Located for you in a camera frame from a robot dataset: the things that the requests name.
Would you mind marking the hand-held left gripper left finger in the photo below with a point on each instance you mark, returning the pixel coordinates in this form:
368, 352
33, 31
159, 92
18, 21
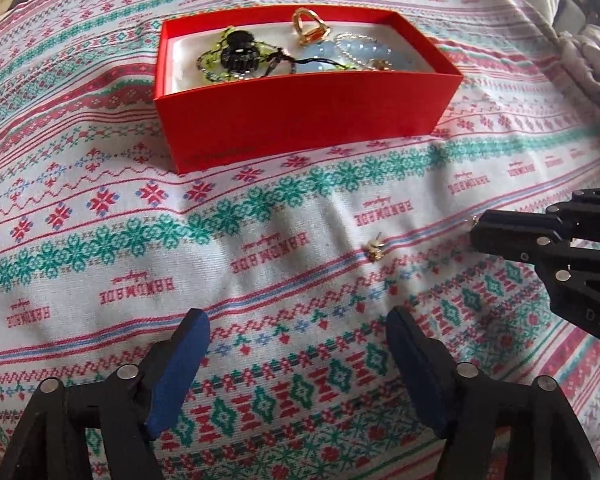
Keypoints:
179, 375

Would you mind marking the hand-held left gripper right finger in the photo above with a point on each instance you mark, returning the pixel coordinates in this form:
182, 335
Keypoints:
415, 370

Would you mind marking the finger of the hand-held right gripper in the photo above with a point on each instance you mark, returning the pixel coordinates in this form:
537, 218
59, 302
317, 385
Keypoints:
510, 225
510, 246

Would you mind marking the red cardboard box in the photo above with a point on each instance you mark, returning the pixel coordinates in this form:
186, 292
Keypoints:
305, 115

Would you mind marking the black hair claw clip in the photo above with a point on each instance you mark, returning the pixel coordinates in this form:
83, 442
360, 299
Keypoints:
238, 55

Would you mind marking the printed patterned blanket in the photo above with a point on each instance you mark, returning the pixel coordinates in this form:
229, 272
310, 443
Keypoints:
129, 240

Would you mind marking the lavender fleece blanket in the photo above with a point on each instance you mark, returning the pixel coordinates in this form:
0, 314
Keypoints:
590, 55

